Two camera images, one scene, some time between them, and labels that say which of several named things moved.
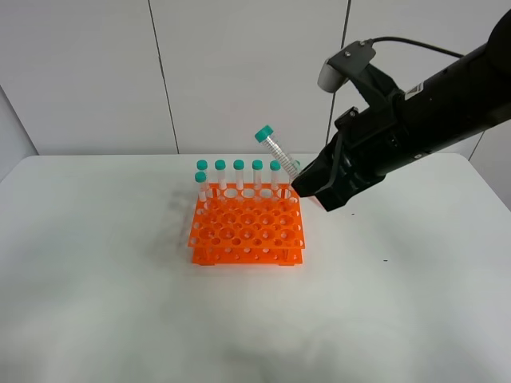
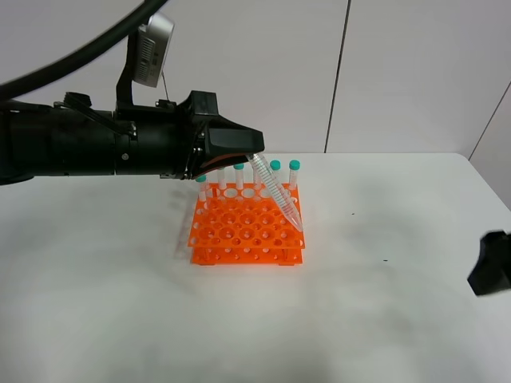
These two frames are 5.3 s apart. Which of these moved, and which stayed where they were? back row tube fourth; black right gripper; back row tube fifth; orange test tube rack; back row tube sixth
Moved: black right gripper
Stayed: back row tube fifth; back row tube sixth; back row tube fourth; orange test tube rack
